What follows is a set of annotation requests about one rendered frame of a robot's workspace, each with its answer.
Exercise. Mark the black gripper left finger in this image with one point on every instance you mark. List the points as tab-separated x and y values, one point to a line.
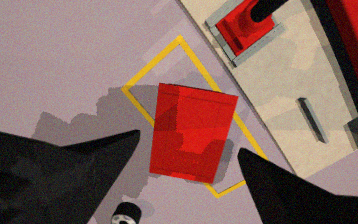
70	181

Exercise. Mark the beige flat base plate with orange corner posts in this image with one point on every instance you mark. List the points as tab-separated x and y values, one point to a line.
293	81

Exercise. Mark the black toy tyre with grey hub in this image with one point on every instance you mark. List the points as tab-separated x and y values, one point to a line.
126	213

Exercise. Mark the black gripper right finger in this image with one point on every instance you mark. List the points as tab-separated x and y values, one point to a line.
281	197

